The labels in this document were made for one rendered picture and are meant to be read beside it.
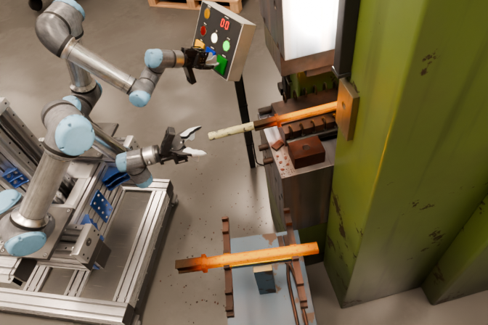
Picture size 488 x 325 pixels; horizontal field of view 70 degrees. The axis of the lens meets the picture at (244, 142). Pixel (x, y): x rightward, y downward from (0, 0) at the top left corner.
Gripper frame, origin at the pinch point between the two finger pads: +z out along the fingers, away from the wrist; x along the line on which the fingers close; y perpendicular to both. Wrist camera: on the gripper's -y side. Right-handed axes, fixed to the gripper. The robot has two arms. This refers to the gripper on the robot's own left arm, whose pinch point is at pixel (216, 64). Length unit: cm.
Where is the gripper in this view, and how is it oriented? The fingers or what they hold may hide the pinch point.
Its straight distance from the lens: 169.0
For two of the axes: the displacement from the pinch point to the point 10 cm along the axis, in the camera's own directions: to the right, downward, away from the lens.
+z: 7.4, -1.3, 6.6
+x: -6.0, -5.4, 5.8
